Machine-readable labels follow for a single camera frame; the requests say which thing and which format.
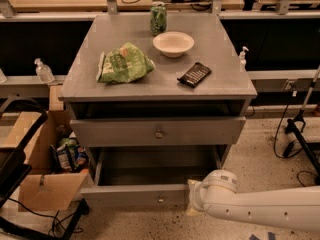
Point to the black chair frame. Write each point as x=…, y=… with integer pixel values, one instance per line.
x=13, y=171

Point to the white pump bottle right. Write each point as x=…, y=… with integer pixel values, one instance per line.
x=242, y=56

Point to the green soda can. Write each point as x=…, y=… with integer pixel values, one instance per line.
x=158, y=18

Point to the black snack bar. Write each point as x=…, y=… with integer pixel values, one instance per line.
x=195, y=75

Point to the grey top drawer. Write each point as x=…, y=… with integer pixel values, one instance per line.
x=152, y=132

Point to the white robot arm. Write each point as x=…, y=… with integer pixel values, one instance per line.
x=217, y=196

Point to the white bowl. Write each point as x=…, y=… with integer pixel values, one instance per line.
x=173, y=44

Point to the grey drawer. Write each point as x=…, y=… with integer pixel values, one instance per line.
x=152, y=132
x=149, y=176

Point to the clear sanitizer bottle left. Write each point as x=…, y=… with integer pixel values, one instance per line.
x=43, y=71

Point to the snack bags in box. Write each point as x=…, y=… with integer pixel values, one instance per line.
x=69, y=156

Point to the green chip bag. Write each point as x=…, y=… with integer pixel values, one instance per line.
x=123, y=65

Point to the grey drawer cabinet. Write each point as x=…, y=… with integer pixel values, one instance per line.
x=226, y=92

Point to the cardboard box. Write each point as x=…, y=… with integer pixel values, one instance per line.
x=44, y=188

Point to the foam gripper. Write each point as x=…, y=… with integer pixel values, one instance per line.
x=199, y=195

